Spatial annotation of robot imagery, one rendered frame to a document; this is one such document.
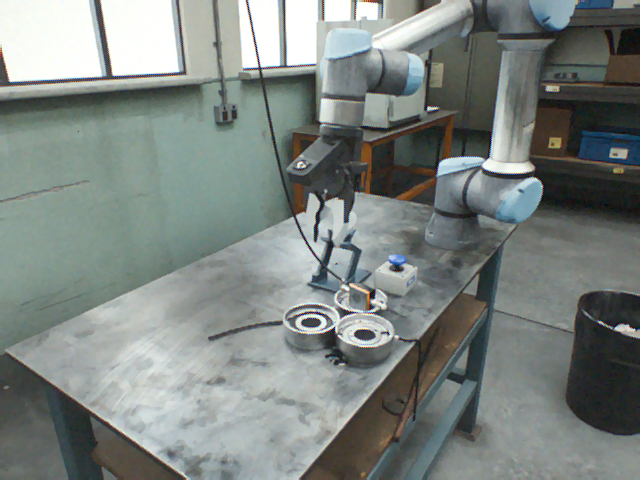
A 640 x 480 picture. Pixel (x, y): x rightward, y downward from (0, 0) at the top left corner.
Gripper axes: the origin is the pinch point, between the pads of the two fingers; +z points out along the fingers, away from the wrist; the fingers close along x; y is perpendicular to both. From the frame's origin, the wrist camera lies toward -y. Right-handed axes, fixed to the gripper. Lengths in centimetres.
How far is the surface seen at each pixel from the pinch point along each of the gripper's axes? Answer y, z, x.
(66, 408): -31, 36, 34
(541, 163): 345, 11, 26
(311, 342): -6.7, 16.9, -3.7
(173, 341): -18.2, 20.9, 19.2
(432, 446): 47, 68, -13
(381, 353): -2.6, 16.2, -15.4
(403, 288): 20.5, 13.2, -8.2
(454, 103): 374, -30, 114
